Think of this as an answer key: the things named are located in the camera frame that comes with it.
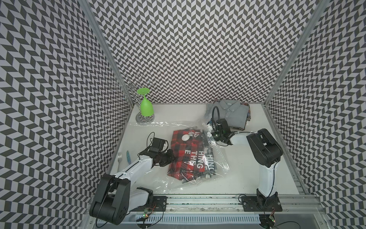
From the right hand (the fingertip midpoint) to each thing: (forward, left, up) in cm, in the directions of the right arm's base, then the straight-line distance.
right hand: (197, 141), depth 91 cm
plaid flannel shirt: (+20, -39, -1) cm, 44 cm away
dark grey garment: (+21, -27, +3) cm, 35 cm away
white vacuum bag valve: (+2, +8, +2) cm, 8 cm away
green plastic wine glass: (+15, +32, +16) cm, 39 cm away
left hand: (-11, +14, -3) cm, 18 cm away
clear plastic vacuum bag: (-22, +23, -4) cm, 32 cm away
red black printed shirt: (-11, +4, +1) cm, 11 cm away
